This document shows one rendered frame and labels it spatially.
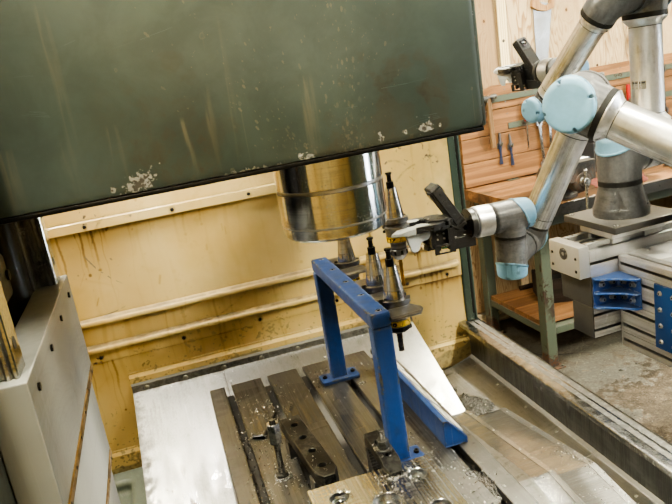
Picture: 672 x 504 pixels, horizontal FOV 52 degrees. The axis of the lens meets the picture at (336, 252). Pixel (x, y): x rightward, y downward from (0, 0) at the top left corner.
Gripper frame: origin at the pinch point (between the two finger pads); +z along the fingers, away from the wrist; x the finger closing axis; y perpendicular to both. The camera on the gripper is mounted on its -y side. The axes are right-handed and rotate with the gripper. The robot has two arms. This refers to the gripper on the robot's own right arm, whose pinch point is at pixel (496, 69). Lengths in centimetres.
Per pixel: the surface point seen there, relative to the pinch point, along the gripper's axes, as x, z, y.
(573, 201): 75, 44, 82
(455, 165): -37.0, -12.7, 20.9
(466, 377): -57, -20, 85
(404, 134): -120, -104, -17
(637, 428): -66, -89, 70
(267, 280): -102, 5, 35
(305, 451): -133, -66, 44
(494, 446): -87, -64, 73
